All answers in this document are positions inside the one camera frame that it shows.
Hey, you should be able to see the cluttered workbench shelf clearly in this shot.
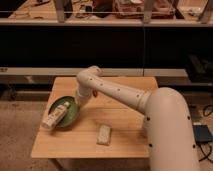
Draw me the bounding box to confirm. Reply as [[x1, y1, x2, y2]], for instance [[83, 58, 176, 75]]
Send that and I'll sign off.
[[0, 0, 213, 27]]

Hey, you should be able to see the dark box on floor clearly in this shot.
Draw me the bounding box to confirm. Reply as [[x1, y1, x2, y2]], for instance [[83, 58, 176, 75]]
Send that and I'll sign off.
[[193, 125, 213, 143]]

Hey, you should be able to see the green ceramic bowl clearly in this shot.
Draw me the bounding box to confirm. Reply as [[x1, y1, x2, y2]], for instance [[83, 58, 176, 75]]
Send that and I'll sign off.
[[48, 96, 79, 128]]

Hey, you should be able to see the beige sponge block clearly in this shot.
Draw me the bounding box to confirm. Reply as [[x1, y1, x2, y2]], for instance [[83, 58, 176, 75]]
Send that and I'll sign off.
[[97, 125, 111, 145]]

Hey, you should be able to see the black cable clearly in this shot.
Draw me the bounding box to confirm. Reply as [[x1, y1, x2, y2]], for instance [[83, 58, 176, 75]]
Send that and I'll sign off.
[[198, 104, 213, 164]]

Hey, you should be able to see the wooden table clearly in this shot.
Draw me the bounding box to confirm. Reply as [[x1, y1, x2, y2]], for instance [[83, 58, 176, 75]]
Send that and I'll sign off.
[[30, 76, 159, 160]]

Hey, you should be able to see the white plastic bottle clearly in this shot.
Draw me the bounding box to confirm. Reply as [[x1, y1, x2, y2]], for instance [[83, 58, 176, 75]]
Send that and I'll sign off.
[[41, 102, 70, 130]]

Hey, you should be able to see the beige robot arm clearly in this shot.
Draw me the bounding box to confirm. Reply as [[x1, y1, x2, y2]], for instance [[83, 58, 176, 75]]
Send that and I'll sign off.
[[75, 66, 200, 171]]

